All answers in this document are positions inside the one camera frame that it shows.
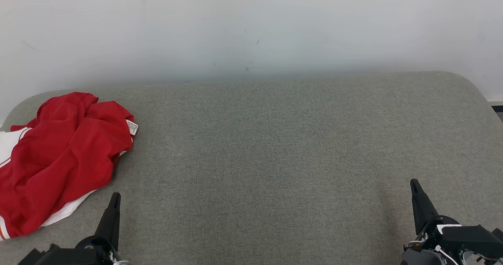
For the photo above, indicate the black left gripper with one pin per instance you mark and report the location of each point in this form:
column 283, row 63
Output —
column 90, row 253

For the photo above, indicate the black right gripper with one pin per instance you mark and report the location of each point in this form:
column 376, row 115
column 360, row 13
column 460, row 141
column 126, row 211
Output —
column 432, row 233

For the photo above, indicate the red shorts with white panel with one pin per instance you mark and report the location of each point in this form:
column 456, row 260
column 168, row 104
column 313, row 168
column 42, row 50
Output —
column 67, row 210

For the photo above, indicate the red basketball jersey number 23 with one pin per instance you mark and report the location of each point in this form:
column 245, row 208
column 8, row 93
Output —
column 67, row 151

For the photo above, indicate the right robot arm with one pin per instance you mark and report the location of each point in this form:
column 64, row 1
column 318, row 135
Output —
column 416, row 258

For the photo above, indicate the black skirting board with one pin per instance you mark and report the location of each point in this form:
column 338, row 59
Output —
column 498, row 108

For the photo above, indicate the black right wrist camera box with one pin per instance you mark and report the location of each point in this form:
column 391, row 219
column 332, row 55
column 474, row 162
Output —
column 467, row 237

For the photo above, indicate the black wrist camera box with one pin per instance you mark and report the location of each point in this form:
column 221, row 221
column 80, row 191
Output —
column 41, row 257
column 467, row 237

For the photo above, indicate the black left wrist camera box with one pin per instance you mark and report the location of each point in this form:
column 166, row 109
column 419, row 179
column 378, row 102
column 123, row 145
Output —
column 41, row 257

